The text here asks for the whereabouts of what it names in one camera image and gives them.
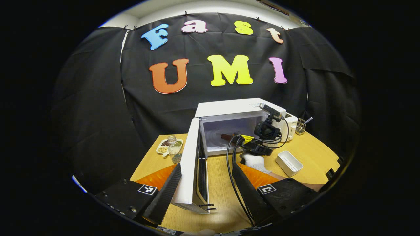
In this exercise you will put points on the white toaster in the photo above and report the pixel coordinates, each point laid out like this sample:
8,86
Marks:
292,126

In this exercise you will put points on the white microwave oven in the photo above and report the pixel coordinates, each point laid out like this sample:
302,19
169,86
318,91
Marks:
229,108

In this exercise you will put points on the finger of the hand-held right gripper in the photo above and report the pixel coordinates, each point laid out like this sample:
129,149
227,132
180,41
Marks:
246,138

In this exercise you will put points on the metal utensil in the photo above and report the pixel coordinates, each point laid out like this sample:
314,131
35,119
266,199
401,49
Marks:
308,120

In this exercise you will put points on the brown fried chicken leg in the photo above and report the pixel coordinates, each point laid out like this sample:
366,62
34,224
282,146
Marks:
226,136

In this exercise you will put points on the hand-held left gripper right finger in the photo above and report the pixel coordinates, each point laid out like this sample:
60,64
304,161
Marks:
252,200

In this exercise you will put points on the clear plastic water bottle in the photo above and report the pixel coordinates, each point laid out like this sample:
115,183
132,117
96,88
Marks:
175,149

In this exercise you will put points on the white rectangular dish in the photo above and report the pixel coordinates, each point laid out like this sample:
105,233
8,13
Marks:
288,164

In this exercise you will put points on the white divided snack dish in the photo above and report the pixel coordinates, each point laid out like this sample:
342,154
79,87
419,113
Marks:
161,149

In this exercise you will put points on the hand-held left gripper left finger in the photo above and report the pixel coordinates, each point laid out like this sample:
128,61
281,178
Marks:
165,193

